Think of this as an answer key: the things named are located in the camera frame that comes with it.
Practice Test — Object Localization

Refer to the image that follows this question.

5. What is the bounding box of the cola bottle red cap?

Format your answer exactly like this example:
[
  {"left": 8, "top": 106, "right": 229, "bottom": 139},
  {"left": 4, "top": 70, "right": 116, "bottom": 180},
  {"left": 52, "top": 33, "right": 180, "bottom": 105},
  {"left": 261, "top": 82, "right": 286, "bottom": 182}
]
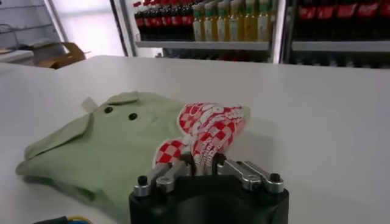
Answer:
[
  {"left": 152, "top": 0, "right": 163, "bottom": 41},
  {"left": 133, "top": 1, "right": 144, "bottom": 41},
  {"left": 143, "top": 0, "right": 154, "bottom": 41},
  {"left": 161, "top": 0, "right": 173, "bottom": 41},
  {"left": 171, "top": 0, "right": 183, "bottom": 41},
  {"left": 377, "top": 0, "right": 390, "bottom": 42},
  {"left": 335, "top": 0, "right": 357, "bottom": 42},
  {"left": 356, "top": 0, "right": 378, "bottom": 42},
  {"left": 181, "top": 0, "right": 194, "bottom": 41},
  {"left": 315, "top": 0, "right": 336, "bottom": 42},
  {"left": 297, "top": 0, "right": 316, "bottom": 42}
]

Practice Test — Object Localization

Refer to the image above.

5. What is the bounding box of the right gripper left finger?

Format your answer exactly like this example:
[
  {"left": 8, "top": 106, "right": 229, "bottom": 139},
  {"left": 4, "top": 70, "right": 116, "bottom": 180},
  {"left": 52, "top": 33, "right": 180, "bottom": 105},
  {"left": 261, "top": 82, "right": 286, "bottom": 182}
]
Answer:
[{"left": 133, "top": 153, "right": 196, "bottom": 198}]

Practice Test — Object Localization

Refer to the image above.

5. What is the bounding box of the green polo shirt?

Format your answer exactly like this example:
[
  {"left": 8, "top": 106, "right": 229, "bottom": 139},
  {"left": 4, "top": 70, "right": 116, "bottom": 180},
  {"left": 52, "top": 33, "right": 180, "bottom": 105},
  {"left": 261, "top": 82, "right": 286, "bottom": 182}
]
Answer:
[{"left": 15, "top": 90, "right": 252, "bottom": 214}]

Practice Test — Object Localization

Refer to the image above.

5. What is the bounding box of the grey metal shelf rack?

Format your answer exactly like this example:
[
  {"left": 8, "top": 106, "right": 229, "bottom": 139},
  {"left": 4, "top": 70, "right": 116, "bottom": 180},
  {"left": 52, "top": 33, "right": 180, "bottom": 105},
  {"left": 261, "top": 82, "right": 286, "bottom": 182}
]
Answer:
[
  {"left": 115, "top": 0, "right": 281, "bottom": 65},
  {"left": 282, "top": 0, "right": 390, "bottom": 69}
]

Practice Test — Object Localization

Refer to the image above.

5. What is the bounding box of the black slanted pole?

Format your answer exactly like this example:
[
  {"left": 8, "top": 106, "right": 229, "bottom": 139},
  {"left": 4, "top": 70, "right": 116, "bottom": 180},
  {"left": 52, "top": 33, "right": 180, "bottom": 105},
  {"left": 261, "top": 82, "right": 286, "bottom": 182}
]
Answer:
[{"left": 108, "top": 0, "right": 129, "bottom": 58}]

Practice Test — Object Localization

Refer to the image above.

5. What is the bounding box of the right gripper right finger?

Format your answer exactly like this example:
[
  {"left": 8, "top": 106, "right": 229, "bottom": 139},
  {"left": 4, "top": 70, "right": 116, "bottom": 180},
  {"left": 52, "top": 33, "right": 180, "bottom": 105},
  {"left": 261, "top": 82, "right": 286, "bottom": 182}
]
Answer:
[{"left": 212, "top": 153, "right": 285, "bottom": 194}]

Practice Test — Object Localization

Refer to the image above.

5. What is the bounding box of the open cardboard box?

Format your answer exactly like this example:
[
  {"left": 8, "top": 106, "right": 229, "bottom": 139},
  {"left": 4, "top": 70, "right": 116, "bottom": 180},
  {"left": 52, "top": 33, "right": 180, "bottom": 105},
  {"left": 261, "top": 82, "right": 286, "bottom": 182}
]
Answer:
[{"left": 35, "top": 41, "right": 88, "bottom": 69}]

